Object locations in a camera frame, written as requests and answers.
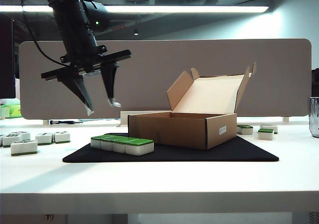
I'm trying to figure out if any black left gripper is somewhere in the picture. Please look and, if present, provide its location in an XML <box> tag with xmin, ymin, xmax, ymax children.
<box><xmin>41</xmin><ymin>44</ymin><xmax>132</xmax><ymax>116</ymax></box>

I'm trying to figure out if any green-backed mahjong tile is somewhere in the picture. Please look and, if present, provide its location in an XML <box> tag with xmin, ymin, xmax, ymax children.
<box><xmin>258</xmin><ymin>128</ymin><xmax>275</xmax><ymax>141</ymax></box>
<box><xmin>112</xmin><ymin>135</ymin><xmax>137</xmax><ymax>154</ymax></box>
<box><xmin>260</xmin><ymin>124</ymin><xmax>279</xmax><ymax>134</ymax></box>
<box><xmin>125</xmin><ymin>137</ymin><xmax>155</xmax><ymax>157</ymax></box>
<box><xmin>90</xmin><ymin>133</ymin><xmax>112</xmax><ymax>149</ymax></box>
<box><xmin>236</xmin><ymin>124</ymin><xmax>254</xmax><ymax>135</ymax></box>
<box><xmin>100</xmin><ymin>134</ymin><xmax>120</xmax><ymax>151</ymax></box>

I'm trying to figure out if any three bamboo mahjong tile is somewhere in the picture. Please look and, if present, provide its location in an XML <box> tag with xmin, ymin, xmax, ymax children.
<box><xmin>54</xmin><ymin>131</ymin><xmax>71</xmax><ymax>144</ymax></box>

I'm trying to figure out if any two bamboo mahjong tile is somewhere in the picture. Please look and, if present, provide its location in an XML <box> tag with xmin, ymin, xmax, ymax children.
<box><xmin>35</xmin><ymin>132</ymin><xmax>54</xmax><ymax>145</ymax></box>

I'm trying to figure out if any eight bamboo mahjong tile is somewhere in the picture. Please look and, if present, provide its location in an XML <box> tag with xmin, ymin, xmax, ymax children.
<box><xmin>8</xmin><ymin>131</ymin><xmax>31</xmax><ymax>141</ymax></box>

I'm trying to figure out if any brown cardboard box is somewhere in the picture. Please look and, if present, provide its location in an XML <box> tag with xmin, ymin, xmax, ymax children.
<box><xmin>128</xmin><ymin>61</ymin><xmax>256</xmax><ymax>150</ymax></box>

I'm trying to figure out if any bird print mahjong tile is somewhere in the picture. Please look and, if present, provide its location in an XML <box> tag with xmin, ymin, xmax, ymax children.
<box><xmin>10</xmin><ymin>139</ymin><xmax>38</xmax><ymax>157</ymax></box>

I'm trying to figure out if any six bamboo mahjong tile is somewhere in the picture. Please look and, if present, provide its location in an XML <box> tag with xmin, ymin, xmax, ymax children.
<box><xmin>2</xmin><ymin>134</ymin><xmax>20</xmax><ymax>148</ymax></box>

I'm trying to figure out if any bright green packet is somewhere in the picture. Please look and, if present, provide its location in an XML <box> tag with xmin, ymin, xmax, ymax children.
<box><xmin>8</xmin><ymin>104</ymin><xmax>22</xmax><ymax>118</ymax></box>

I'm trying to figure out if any dark monitor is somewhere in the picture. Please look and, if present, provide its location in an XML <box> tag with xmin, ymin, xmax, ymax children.
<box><xmin>0</xmin><ymin>12</ymin><xmax>16</xmax><ymax>100</ymax></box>

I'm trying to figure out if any black rectangular mat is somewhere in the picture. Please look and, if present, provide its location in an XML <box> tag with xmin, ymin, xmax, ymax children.
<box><xmin>62</xmin><ymin>133</ymin><xmax>279</xmax><ymax>163</ymax></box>

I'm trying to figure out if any long ceiling light strip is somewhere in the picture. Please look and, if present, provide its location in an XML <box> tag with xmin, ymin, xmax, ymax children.
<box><xmin>0</xmin><ymin>4</ymin><xmax>270</xmax><ymax>14</ymax></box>

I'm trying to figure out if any grey desk divider panel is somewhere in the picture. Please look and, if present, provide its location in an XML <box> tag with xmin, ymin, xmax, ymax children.
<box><xmin>18</xmin><ymin>38</ymin><xmax>313</xmax><ymax>120</ymax></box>

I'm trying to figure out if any dark glass jar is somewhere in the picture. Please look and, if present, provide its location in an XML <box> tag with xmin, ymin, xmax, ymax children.
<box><xmin>309</xmin><ymin>97</ymin><xmax>319</xmax><ymax>138</ymax></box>

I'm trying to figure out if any black background object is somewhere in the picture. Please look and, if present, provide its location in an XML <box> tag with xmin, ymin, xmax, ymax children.
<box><xmin>311</xmin><ymin>68</ymin><xmax>319</xmax><ymax>95</ymax></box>

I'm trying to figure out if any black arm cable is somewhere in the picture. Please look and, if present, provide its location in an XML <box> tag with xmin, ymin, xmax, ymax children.
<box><xmin>21</xmin><ymin>0</ymin><xmax>68</xmax><ymax>67</ymax></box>

